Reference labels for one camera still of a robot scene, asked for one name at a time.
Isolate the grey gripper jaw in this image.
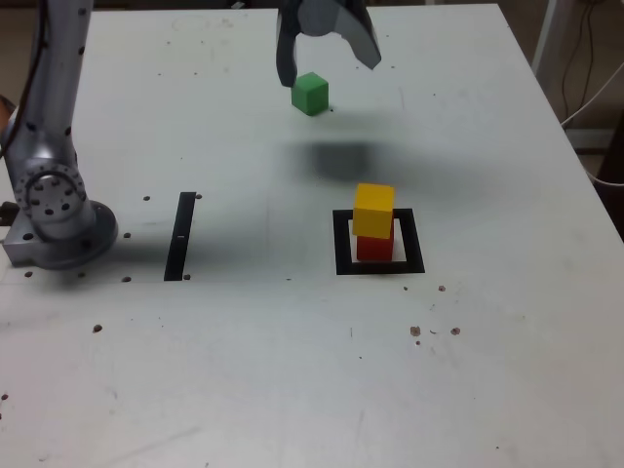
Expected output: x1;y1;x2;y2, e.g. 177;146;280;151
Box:
275;0;306;89
296;0;383;72

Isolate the green cube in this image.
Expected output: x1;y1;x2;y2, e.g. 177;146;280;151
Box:
290;71;331;117

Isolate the yellow cube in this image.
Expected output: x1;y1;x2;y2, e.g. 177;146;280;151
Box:
351;182;396;240

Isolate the red cube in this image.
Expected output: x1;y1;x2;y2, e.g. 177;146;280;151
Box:
356;234;396;262

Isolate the black tape square outline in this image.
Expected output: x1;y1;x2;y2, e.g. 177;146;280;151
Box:
331;208;426;277

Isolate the black tape strip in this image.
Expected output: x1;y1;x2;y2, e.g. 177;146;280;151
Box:
163;191;198;283

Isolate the white post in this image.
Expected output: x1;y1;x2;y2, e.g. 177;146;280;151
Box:
530;0;560;74

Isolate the thin black cable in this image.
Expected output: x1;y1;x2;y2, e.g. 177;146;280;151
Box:
560;0;597;121

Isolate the white cable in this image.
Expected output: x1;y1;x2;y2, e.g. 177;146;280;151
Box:
581;160;624;187
559;60;624;129

